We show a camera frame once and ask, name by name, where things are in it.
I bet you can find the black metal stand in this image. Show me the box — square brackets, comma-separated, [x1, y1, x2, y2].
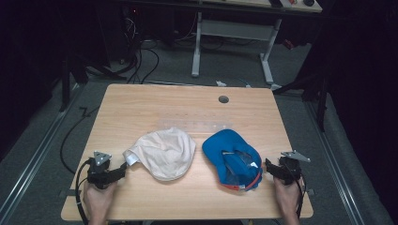
[272, 73, 330, 132]
[58, 55, 128, 113]

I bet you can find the blue cap with orange trim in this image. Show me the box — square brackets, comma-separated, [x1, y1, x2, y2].
[201, 128, 264, 192]

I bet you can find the person's left hand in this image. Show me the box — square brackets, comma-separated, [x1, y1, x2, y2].
[84, 180, 118, 219]

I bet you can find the black floor cable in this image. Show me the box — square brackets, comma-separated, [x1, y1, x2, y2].
[126, 48, 143, 84]
[59, 106, 100, 175]
[140, 47, 161, 84]

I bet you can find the desk with white metal legs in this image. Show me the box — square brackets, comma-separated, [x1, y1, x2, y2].
[191, 0, 324, 91]

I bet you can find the right hand-held gripper cable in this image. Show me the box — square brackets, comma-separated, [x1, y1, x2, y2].
[290, 167, 308, 219]

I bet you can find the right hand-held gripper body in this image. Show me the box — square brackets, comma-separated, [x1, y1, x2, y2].
[273, 150, 312, 186]

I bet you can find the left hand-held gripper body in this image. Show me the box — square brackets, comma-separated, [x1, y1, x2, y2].
[86, 150, 122, 190]

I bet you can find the person's right hand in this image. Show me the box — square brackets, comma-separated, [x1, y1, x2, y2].
[273, 174, 305, 217]

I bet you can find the left hand-held gripper cable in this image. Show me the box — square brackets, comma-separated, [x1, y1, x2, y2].
[74, 157, 95, 225]

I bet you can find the beige cap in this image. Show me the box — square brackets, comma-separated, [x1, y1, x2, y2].
[122, 127, 197, 182]

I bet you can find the metal floor rail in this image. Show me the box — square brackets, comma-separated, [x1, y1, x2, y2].
[0, 82, 87, 219]
[303, 100, 366, 225]

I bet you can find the dark computer tower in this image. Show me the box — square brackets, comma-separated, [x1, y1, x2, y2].
[120, 3, 143, 64]

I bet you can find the hand-held gripper cable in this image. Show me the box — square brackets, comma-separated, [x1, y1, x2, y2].
[74, 157, 95, 225]
[290, 167, 308, 219]

